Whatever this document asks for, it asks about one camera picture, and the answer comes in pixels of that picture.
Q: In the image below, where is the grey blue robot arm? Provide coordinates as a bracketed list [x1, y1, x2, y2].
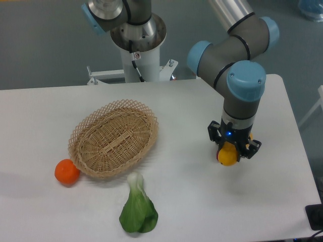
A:
[81, 1, 280, 166]

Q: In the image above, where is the black device at table edge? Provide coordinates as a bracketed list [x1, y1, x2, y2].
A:
[305, 204, 322, 230]

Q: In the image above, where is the blue object in background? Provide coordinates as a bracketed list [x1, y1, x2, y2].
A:
[298, 0, 322, 22]

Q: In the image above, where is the woven wicker basket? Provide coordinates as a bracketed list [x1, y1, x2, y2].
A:
[68, 99, 158, 179]

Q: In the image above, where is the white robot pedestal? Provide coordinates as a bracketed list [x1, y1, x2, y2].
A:
[87, 14, 178, 85]

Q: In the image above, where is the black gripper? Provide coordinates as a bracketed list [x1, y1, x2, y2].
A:
[207, 116, 262, 162]

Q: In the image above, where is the orange tangerine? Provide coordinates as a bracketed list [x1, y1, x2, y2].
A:
[54, 159, 80, 186]

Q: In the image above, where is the black cable on pedestal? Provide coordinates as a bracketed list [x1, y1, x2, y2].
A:
[128, 39, 146, 83]

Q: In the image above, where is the white furniture frame at right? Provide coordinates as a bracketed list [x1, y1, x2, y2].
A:
[297, 85, 322, 129]

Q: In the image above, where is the green bok choy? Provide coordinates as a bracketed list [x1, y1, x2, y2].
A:
[119, 172, 158, 233]

